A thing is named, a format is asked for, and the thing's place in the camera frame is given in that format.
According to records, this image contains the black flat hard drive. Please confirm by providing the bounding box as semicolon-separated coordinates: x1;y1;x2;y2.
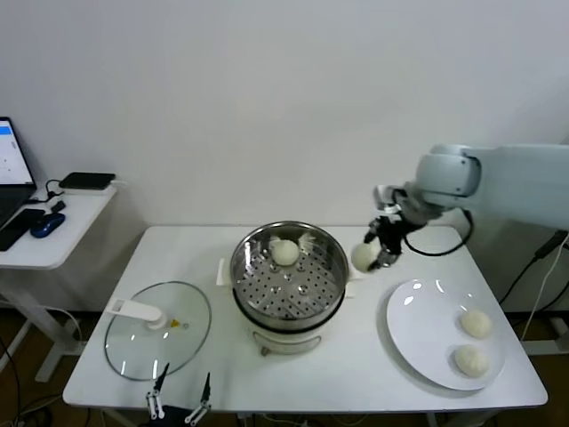
59;172;117;191

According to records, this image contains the white side table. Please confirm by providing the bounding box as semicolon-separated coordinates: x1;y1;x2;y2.
0;180;130;383

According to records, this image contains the black laptop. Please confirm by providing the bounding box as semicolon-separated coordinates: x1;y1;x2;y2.
0;116;39;230

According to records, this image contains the white steamed baozi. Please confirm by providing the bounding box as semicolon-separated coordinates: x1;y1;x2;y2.
460;309;493;339
270;238;301;267
453;343;491;379
350;242;382;273

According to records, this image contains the glass lid with white handle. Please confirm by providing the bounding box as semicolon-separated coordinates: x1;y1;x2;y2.
104;280;213;382

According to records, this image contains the stainless steel steamer basket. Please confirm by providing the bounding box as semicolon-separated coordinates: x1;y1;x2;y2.
229;221;350;322

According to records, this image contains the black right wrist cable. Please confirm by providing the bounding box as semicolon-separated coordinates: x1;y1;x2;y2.
399;208;475;257

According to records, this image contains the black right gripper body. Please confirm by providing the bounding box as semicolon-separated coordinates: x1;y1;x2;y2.
375;213;408;257

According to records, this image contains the black thin desk cable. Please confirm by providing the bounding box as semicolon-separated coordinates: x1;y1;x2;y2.
24;179;68;205

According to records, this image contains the white hanging cable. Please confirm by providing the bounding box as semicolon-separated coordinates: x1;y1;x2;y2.
522;235;569;343

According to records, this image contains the white floor cable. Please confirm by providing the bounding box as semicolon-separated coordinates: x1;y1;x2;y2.
57;306;86;344

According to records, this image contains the black cable with plug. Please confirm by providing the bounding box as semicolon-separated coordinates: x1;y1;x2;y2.
497;230;569;306

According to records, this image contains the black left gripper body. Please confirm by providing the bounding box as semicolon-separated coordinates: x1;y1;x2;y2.
157;405;192;427

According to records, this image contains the white round plate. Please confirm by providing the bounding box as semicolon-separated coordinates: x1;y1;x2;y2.
385;278;508;392

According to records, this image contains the blue computer mouse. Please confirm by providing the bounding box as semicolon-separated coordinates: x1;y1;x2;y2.
29;212;67;239

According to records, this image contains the black smartphone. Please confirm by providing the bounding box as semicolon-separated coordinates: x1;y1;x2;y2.
0;207;47;252

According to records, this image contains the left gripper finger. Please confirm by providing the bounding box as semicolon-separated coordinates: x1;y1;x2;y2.
183;372;212;424
146;362;171;421

